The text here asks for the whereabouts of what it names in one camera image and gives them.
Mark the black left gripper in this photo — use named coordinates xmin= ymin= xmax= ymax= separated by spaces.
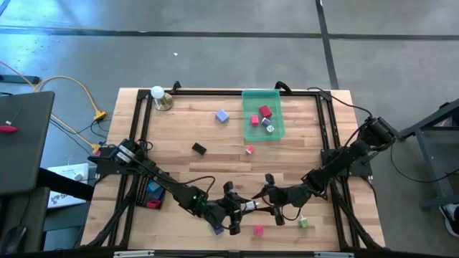
xmin=207 ymin=181 xmax=253 ymax=237

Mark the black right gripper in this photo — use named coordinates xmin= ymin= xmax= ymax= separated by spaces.
xmin=252 ymin=174 xmax=313 ymax=226

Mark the black box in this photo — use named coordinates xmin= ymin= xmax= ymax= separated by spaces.
xmin=191 ymin=142 xmax=208 ymax=156

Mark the lavender box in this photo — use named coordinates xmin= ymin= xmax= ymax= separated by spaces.
xmin=214 ymin=109 xmax=231 ymax=124

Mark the translucent green plastic bin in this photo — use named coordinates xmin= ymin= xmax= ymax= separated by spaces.
xmin=240 ymin=89 xmax=286 ymax=143

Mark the black plastic tray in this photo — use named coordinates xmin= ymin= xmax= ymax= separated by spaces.
xmin=135 ymin=170 xmax=170 ymax=211

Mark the white bulb brass lamp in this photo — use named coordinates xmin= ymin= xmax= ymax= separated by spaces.
xmin=150 ymin=85 xmax=174 ymax=112

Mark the black metal cart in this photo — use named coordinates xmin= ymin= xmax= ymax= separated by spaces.
xmin=396 ymin=98 xmax=459 ymax=211

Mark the person's foot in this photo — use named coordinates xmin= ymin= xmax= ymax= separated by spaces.
xmin=439 ymin=203 xmax=459 ymax=237

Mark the white cardboard box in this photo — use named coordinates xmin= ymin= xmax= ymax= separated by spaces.
xmin=47 ymin=163 xmax=90 ymax=209

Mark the dark grey desk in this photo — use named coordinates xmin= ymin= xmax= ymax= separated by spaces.
xmin=0 ymin=90 xmax=57 ymax=196

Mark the black computer mouse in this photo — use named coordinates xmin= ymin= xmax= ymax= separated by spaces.
xmin=1 ymin=225 xmax=28 ymax=254

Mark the black power strip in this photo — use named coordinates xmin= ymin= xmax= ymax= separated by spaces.
xmin=0 ymin=74 xmax=41 ymax=85

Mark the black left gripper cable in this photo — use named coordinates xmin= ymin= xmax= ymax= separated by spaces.
xmin=143 ymin=168 xmax=217 ymax=196

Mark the silver aluminium extrusion post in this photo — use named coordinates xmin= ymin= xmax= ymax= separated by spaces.
xmin=313 ymin=251 xmax=354 ymax=258
xmin=113 ymin=250 xmax=156 ymax=258

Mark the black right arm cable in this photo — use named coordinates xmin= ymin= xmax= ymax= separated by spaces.
xmin=307 ymin=87 xmax=376 ymax=121

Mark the black power cable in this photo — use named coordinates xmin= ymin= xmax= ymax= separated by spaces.
xmin=389 ymin=141 xmax=459 ymax=184

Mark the yellow extension cable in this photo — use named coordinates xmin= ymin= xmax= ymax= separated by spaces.
xmin=0 ymin=60 xmax=108 ymax=157

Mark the red handled screwdriver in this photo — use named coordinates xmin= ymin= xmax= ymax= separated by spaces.
xmin=0 ymin=107 xmax=23 ymax=135

